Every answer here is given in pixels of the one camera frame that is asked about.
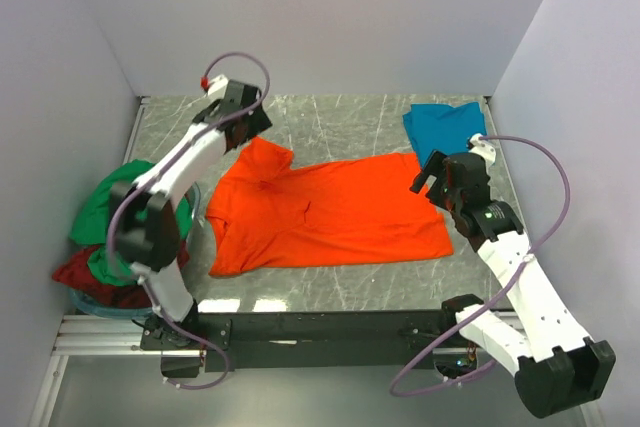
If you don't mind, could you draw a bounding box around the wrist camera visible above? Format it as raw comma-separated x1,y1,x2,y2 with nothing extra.
200,74,229,99
467,133,497,169

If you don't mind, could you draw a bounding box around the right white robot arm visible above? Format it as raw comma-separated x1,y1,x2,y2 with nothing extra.
411,148,616,418

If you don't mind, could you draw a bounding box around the dark red t-shirt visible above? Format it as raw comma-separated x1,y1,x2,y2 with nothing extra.
51,241,191,309

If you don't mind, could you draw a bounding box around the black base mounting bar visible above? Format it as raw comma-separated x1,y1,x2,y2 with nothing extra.
140,310,469,372

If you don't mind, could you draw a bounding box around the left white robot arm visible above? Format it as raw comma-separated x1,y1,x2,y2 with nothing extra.
106,75,272,349

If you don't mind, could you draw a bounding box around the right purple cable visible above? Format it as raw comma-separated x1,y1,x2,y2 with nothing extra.
388,134,572,398

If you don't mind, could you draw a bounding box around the folded blue t-shirt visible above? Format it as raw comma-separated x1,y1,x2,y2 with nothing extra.
402,102,487,167

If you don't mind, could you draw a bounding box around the green t-shirt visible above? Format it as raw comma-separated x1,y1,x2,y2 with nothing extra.
68,159,194,288

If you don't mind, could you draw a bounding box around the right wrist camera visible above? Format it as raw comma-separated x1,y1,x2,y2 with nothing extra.
467,133,497,169

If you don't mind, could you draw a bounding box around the purple cable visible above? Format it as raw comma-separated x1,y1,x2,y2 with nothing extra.
105,51,272,391
388,134,572,398

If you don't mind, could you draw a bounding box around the orange t-shirt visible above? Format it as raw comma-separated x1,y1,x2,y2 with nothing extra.
205,138,454,277

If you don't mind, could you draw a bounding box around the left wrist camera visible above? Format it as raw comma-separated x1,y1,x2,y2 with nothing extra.
200,74,229,99

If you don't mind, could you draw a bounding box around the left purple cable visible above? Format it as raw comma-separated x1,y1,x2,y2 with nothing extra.
105,51,272,391

